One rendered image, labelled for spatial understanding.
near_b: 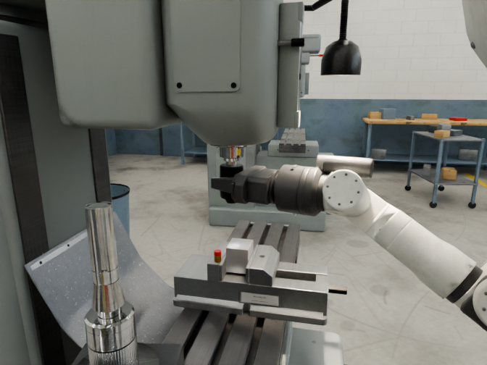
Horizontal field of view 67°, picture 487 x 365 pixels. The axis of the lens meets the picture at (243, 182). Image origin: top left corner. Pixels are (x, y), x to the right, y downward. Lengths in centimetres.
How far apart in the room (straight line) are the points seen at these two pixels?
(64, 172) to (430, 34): 698
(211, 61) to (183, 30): 7
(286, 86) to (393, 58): 666
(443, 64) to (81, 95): 705
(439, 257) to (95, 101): 59
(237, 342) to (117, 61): 56
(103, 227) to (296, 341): 70
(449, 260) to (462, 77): 701
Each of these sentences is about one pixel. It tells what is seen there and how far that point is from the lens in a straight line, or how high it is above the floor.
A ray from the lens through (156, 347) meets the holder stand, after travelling 49.
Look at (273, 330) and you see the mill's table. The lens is 82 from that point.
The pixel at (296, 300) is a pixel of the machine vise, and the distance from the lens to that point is 83.
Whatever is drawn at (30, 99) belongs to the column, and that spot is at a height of 139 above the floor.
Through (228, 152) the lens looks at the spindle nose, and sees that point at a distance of 70.
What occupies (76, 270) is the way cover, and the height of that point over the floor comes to 103.
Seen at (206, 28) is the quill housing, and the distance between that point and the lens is 62.
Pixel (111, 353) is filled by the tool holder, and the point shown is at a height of 117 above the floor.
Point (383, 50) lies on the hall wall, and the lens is 729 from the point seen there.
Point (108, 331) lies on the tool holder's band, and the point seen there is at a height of 119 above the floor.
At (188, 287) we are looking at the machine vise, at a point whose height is 97.
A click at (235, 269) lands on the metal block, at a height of 101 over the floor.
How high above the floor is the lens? 141
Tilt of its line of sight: 15 degrees down
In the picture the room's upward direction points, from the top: straight up
